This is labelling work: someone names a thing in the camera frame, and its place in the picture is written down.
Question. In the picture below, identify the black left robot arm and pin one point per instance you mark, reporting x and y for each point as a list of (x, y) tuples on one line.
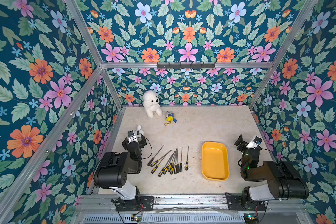
[(113, 169)]

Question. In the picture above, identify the white plush seal toy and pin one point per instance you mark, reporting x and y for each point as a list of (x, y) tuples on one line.
[(151, 103)]

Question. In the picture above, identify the black wall hook rail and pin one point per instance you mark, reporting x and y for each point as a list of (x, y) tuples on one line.
[(191, 65)]

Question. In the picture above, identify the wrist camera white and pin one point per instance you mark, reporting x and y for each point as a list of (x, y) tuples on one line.
[(254, 143), (134, 134)]

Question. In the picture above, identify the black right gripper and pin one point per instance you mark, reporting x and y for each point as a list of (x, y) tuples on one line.
[(241, 141)]

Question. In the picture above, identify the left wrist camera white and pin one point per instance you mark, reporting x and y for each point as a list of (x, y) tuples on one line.
[(134, 134)]

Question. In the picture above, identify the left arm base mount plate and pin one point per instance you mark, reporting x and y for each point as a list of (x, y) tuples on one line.
[(141, 203)]

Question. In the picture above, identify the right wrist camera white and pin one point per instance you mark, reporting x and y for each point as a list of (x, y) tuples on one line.
[(254, 143)]

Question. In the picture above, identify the yellow blue small toy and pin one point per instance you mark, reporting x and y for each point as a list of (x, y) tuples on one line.
[(169, 118)]

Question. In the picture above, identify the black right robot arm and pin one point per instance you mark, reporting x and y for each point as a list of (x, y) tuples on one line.
[(283, 181)]

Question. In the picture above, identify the yellow plastic storage tray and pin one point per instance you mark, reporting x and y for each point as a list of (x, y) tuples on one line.
[(215, 161)]

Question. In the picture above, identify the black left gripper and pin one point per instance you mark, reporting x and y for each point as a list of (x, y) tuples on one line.
[(126, 142)]

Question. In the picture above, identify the small white robot figurine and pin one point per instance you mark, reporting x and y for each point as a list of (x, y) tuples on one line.
[(139, 130)]

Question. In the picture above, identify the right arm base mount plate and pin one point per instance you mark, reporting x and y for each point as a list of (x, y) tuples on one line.
[(240, 203)]

